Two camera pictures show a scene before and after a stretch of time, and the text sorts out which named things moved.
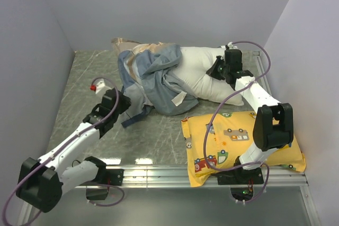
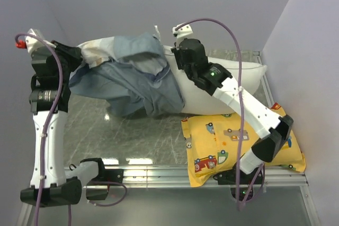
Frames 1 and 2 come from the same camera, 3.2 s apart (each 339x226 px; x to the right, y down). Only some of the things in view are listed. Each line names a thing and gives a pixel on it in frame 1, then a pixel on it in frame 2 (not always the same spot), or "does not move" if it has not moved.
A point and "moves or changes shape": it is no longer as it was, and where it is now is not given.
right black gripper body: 219,70 to 180,64
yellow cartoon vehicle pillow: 214,143 does not move
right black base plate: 240,176 does not move
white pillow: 191,70 moves or changes shape
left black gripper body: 124,104 to 71,59
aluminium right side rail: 258,55 does not move
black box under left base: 96,193 does not move
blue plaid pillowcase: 147,80 moves or changes shape
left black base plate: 113,177 does not move
